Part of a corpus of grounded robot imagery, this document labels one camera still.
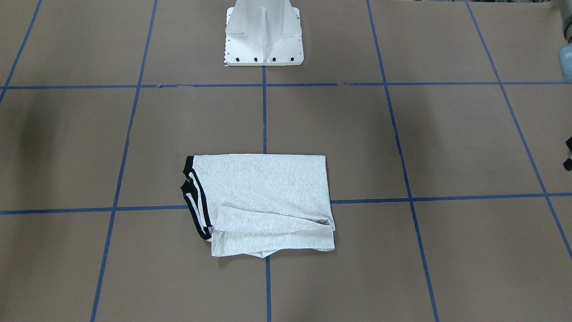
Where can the grey cartoon print t-shirt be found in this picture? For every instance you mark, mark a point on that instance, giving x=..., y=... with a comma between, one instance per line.
x=258, y=204

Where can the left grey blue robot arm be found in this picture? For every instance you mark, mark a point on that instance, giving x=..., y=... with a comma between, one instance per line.
x=565, y=53

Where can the white camera mast base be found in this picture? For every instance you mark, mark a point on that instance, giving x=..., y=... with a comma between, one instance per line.
x=263, y=33

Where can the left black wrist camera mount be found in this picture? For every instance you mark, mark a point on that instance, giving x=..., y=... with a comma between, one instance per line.
x=567, y=164

